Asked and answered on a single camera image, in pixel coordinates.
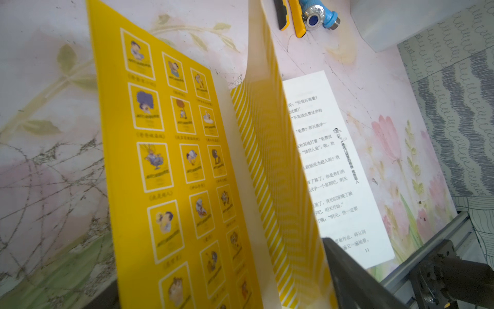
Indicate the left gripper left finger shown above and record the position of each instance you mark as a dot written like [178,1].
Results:
[107,298]

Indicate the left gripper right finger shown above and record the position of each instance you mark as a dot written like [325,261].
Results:
[354,287]

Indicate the yellow children's book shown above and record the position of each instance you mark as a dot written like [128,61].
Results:
[220,198]

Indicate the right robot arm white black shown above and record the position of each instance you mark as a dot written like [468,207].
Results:
[442,279]

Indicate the white trash bin with bag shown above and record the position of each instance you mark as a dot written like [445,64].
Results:
[384,24]

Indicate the aluminium mounting rail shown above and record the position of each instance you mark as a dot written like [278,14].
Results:
[459,231]

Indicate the yellow handled pliers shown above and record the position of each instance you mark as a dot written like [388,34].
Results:
[290,12]

